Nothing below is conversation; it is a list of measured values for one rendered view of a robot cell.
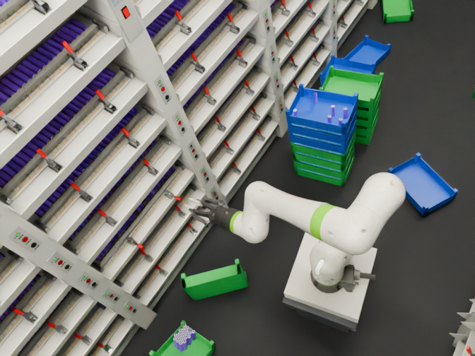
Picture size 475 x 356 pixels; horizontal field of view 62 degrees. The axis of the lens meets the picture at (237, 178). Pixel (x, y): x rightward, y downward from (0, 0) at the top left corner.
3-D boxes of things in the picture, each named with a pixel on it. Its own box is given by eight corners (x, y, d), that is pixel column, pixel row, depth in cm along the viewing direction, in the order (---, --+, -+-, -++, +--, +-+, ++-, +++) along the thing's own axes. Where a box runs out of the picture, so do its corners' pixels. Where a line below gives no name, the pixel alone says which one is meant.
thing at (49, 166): (148, 90, 146) (142, 64, 133) (26, 220, 124) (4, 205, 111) (106, 65, 150) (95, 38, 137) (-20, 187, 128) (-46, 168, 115)
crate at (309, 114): (358, 104, 198) (358, 92, 192) (345, 134, 190) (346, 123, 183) (300, 94, 210) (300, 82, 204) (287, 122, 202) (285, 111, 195)
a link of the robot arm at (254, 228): (254, 249, 144) (272, 244, 152) (259, 217, 142) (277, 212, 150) (226, 237, 153) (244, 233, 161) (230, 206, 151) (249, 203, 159)
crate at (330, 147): (356, 125, 211) (357, 115, 205) (344, 154, 203) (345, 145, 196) (302, 114, 223) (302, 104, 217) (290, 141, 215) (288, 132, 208)
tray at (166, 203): (195, 176, 193) (194, 167, 184) (112, 282, 171) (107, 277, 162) (162, 155, 197) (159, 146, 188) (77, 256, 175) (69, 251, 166)
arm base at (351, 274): (375, 265, 167) (376, 260, 162) (373, 300, 160) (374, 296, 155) (312, 256, 174) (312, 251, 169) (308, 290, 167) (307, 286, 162)
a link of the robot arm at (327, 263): (353, 263, 163) (355, 245, 147) (332, 293, 159) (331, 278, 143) (326, 246, 169) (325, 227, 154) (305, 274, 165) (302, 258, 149)
